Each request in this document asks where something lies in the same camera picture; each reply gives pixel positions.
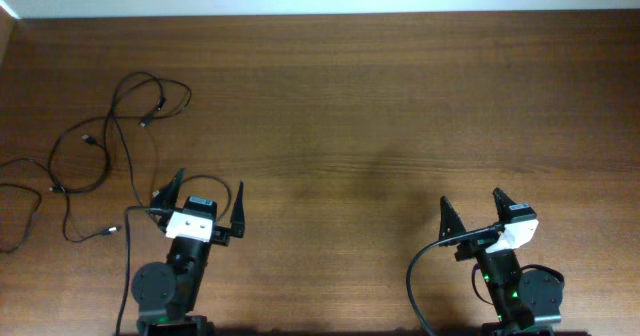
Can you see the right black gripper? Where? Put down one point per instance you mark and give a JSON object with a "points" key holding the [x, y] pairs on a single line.
{"points": [[456, 226]]}

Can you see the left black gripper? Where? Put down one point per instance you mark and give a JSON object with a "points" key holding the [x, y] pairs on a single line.
{"points": [[223, 232]]}

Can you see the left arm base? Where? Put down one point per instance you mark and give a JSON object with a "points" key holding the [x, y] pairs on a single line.
{"points": [[189, 326]]}

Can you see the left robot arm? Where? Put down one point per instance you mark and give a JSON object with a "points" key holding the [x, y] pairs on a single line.
{"points": [[166, 292]]}

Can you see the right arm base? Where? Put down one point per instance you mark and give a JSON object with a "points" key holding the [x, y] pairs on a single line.
{"points": [[503, 327]]}

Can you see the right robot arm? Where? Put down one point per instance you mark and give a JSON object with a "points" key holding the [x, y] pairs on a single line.
{"points": [[525, 297]]}

